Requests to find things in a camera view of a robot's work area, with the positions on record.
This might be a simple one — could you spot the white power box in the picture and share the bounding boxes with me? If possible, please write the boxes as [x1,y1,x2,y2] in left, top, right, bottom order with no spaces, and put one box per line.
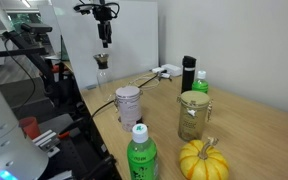
[160,63,183,78]

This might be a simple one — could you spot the white power adapter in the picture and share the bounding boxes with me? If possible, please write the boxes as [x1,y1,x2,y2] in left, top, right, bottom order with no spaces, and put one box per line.
[151,67,165,75]

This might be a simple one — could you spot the green plastic bottle white cap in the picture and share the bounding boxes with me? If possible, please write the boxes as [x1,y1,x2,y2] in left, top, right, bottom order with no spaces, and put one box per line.
[126,122,160,180]
[191,70,210,95]

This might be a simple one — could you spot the red plastic cup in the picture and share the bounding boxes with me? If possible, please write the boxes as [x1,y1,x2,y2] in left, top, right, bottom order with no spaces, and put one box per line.
[18,116,42,141]

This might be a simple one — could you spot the small white connector plug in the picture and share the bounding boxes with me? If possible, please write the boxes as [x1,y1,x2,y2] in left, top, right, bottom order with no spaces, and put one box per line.
[159,71,172,80]

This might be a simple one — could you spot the white tin canister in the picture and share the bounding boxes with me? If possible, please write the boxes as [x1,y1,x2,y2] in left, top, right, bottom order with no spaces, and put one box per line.
[114,85,144,132]

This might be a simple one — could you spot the aluminium extrusion block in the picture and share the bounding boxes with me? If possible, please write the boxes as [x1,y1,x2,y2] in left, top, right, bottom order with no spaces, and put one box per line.
[31,129,61,159]

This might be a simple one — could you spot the grey panel foot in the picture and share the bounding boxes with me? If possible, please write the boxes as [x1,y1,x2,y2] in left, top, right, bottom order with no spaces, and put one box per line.
[85,83,99,91]

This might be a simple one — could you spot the orange handled clamp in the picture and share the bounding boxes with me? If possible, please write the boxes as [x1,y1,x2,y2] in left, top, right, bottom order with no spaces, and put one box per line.
[57,131,72,140]

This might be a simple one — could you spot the coiled white cable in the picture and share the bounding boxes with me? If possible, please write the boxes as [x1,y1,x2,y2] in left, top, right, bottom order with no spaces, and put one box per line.
[128,74,161,91]

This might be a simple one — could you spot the black stereo camera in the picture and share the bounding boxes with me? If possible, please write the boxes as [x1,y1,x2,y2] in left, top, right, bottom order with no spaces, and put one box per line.
[20,22,54,35]

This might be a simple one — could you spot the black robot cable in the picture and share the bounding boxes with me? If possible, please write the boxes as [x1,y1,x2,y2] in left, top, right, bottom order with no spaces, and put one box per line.
[103,1,121,20]

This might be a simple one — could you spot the black camera stand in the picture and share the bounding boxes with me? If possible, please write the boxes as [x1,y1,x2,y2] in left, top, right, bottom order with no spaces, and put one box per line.
[0,29,82,111]

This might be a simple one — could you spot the thick black cable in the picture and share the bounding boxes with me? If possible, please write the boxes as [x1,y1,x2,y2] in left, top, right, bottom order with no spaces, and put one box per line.
[89,72,161,122]

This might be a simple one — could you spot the glass carafe jar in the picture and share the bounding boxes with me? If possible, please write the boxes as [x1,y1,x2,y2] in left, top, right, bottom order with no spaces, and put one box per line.
[92,53,116,103]

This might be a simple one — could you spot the thin black camera cable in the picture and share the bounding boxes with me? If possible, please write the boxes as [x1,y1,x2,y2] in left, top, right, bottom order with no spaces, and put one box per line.
[3,37,38,113]

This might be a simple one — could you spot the ceiling light strip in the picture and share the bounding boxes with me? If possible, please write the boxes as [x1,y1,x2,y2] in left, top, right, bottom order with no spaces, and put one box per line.
[20,0,33,9]

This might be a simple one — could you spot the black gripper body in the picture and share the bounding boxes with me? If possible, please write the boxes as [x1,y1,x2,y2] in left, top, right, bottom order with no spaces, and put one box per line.
[93,5,114,24]

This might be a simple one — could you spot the yellow orange mini pumpkin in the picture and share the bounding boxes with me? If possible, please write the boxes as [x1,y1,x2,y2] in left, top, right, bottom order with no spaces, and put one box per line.
[178,136,230,180]

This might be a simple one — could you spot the black thermos flask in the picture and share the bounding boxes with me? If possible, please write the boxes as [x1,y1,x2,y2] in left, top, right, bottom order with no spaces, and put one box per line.
[180,55,198,95]

